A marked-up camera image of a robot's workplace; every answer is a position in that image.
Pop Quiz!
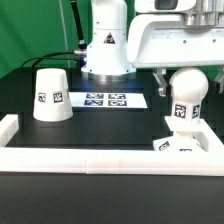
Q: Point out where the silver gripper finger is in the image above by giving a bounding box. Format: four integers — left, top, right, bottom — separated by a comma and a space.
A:
214, 65, 224, 94

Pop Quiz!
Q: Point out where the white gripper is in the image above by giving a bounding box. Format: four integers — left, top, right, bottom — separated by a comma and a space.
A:
127, 0, 224, 97

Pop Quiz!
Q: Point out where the white lamp bulb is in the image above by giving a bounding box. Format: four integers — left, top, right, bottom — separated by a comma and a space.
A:
169, 67, 209, 131

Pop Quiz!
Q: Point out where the white lamp base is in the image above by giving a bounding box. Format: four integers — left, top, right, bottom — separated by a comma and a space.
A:
153, 116, 203, 152

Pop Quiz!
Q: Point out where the white lamp shade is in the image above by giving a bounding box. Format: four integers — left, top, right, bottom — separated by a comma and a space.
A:
33, 68, 73, 122

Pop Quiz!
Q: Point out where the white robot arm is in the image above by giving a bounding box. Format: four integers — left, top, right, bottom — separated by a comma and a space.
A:
82, 0, 224, 96

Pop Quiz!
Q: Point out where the white marker sheet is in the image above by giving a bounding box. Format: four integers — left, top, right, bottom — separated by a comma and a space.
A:
69, 92, 147, 109

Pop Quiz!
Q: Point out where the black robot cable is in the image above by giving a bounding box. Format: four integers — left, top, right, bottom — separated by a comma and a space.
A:
21, 0, 88, 69

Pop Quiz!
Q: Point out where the white U-shaped frame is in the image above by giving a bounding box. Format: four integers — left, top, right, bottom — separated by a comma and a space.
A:
0, 114, 224, 176

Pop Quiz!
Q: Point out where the thin grey cable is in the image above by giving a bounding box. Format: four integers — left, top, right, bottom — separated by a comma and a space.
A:
58, 0, 72, 69

